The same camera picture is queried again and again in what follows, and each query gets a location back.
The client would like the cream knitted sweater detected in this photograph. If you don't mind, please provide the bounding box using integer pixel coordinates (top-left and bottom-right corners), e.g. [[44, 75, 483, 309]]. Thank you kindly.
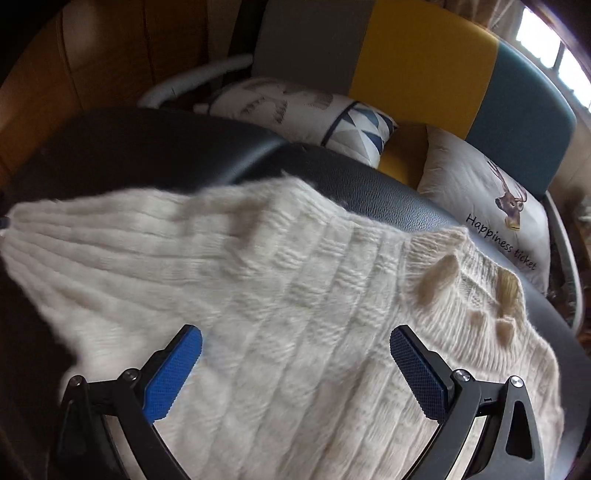
[[1, 178, 564, 479]]

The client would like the deer print pillow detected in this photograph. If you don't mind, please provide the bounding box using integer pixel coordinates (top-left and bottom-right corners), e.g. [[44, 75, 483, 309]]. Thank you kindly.
[[418, 126, 551, 294]]

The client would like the tricolour sofa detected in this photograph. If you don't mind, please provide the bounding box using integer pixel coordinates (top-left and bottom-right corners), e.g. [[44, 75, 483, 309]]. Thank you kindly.
[[138, 0, 585, 333]]

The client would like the geometric pattern pillow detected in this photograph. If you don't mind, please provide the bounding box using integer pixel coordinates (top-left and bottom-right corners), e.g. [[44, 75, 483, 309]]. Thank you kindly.
[[193, 77, 399, 168]]

